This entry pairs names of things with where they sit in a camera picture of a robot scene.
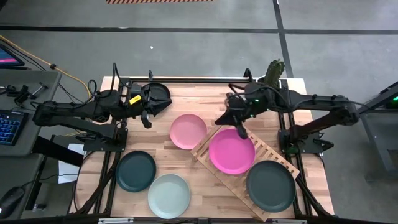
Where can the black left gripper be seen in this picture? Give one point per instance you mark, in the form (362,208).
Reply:
(146,108)

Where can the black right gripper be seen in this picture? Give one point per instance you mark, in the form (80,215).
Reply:
(245,102)

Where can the dark charcoal plate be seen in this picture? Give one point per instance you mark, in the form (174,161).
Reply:
(161,90)

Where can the magenta plate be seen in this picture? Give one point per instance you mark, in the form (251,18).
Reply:
(231,155)

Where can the light pink plate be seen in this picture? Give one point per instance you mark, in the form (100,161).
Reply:
(188,131)

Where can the dark teal plate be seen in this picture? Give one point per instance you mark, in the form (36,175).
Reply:
(136,171)

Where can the dark grey-green plate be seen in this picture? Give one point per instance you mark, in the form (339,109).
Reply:
(271,186)

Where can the pale mint plate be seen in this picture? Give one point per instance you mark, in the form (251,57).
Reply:
(168,196)

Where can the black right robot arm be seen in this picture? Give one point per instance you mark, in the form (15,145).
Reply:
(311,101)

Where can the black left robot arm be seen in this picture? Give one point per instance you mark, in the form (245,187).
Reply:
(77,110)

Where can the wooden slatted shelf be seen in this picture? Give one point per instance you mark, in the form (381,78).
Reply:
(230,183)

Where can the yellow label tag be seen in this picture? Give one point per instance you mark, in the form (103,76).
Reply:
(135,99)

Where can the green cactus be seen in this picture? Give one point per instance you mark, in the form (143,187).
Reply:
(275,73)

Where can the black flat bar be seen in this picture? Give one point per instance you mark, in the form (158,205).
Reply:
(59,152)

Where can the white paper sheet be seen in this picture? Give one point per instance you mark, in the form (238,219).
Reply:
(66,174)

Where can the dark grey equipment stand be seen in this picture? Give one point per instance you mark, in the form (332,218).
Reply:
(377,146)

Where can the backlit computer keyboard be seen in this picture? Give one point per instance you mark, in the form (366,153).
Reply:
(9,127)

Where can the grey low side desk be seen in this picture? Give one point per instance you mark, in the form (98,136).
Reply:
(18,174)

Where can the computer monitor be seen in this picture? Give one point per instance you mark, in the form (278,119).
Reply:
(7,59)

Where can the black metal table frame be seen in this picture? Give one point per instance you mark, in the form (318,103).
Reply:
(186,80)

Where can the silver bracket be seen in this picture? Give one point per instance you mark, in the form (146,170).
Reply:
(289,221)
(115,221)

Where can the black clamp mount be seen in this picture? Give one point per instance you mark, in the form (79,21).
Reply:
(21,93)

